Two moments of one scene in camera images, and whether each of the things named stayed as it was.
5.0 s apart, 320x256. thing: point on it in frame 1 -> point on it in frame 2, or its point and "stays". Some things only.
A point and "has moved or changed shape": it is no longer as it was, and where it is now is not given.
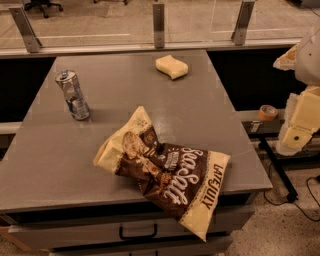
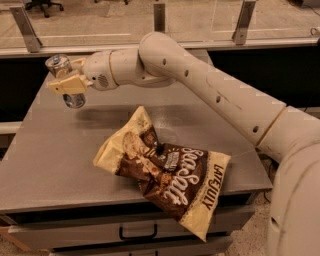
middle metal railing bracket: x=159 y=25 stays
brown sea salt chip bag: x=187 y=181 stays
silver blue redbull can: x=68 y=82 has moved or changed shape
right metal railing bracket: x=240 y=33 stays
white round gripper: x=309 y=61 -> x=97 y=71
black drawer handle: x=140 y=237 stays
